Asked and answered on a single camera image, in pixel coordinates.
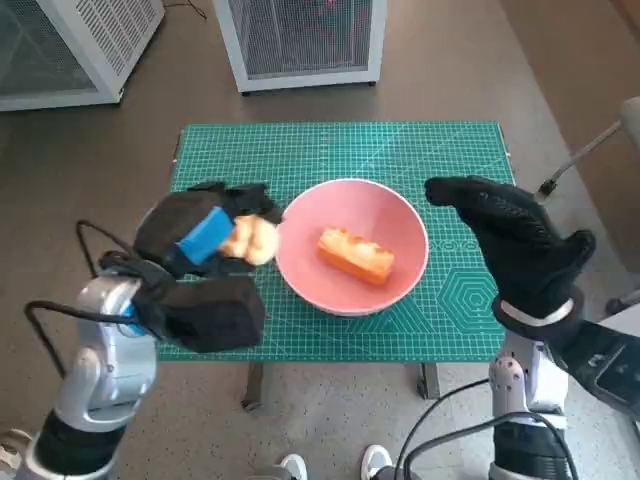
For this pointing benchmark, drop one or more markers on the white shoe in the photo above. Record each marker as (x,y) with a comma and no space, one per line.
(375,462)
(292,467)

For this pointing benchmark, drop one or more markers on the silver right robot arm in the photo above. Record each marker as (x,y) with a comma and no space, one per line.
(525,390)

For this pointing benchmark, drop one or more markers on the long toy bread loaf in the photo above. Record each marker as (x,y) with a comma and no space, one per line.
(357,255)

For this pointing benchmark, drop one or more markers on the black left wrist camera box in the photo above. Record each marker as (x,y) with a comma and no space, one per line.
(220,315)

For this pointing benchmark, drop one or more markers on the round toy bread bun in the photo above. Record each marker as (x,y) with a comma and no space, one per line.
(255,240)

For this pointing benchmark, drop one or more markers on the pink bowl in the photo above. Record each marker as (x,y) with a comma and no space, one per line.
(310,280)

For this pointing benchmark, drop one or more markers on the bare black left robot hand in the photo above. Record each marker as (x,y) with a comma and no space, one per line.
(165,230)

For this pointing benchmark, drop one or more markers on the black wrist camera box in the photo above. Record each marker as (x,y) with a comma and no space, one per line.
(605,370)
(220,315)

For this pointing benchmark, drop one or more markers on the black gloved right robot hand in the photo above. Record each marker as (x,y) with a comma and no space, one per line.
(525,250)

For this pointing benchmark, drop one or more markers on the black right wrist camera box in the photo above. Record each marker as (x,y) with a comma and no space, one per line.
(605,370)

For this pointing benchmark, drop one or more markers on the large white mesh cabinet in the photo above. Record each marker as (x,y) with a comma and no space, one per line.
(110,40)

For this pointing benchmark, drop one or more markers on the green cutting mat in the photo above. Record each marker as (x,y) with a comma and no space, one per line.
(325,150)

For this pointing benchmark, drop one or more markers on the small white mesh cabinet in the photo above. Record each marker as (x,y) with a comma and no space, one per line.
(300,45)

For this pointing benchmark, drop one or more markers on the grey chair with metal leg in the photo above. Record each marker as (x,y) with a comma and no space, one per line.
(631,150)

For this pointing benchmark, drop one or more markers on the black table leg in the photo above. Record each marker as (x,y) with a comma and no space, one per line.
(252,385)
(429,380)

